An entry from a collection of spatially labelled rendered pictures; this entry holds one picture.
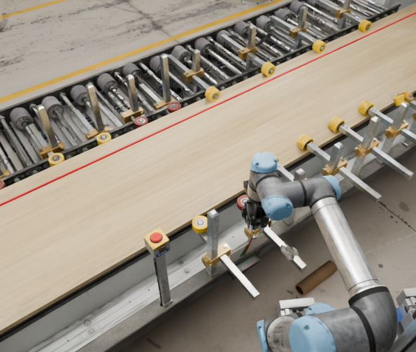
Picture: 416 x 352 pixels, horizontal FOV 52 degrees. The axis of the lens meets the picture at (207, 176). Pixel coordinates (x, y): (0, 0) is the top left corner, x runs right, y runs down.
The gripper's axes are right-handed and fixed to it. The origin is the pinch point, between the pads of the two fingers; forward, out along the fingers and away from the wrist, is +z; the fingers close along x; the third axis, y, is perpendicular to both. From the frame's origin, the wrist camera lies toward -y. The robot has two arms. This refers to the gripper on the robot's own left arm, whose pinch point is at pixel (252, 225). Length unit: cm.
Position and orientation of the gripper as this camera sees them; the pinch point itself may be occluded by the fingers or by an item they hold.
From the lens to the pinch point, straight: 148.4
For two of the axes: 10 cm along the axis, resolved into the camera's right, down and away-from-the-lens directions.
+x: 10.0, -0.7, 0.7
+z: 0.0, 6.7, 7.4
